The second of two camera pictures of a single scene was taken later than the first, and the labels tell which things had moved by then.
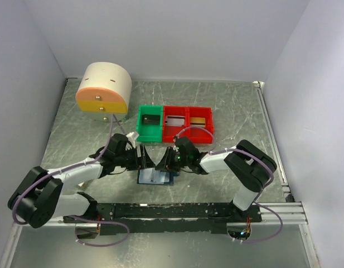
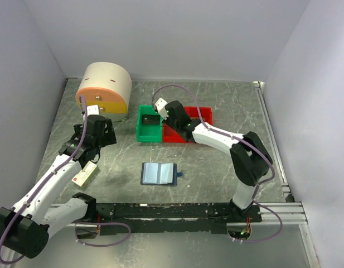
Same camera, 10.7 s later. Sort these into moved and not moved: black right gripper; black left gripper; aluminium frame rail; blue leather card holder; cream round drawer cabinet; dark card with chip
Moved: black right gripper; black left gripper
Not moved: dark card with chip; aluminium frame rail; blue leather card holder; cream round drawer cabinet
